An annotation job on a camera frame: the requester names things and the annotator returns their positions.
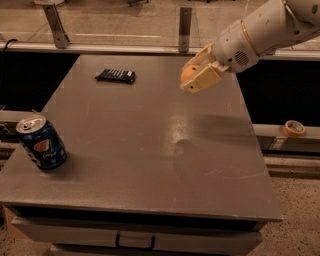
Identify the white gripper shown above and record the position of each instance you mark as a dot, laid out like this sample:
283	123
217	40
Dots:
233	48

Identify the grey cabinet drawer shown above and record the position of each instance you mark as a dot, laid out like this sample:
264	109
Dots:
99	234

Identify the orange fruit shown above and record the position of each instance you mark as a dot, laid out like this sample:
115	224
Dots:
188	72

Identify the orange tape roll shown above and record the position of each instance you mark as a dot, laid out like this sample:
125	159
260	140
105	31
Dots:
294	128

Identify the metal bracket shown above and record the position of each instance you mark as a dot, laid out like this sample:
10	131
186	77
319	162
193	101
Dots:
184	29
49	7

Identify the dark blue snack packet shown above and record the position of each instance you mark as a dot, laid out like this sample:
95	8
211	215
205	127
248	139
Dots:
117	76

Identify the metal rail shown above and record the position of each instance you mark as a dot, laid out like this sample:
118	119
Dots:
281	54

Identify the left metal bracket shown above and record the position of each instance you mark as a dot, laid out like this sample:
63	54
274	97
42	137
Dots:
49	7

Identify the middle metal bracket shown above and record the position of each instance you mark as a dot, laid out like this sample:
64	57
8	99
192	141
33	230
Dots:
184	29

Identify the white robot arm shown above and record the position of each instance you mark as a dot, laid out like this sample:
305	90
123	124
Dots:
276	24

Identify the black drawer handle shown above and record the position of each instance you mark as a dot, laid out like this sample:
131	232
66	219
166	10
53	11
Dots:
135	241

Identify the blue pepsi can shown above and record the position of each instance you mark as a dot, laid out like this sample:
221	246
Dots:
41	141

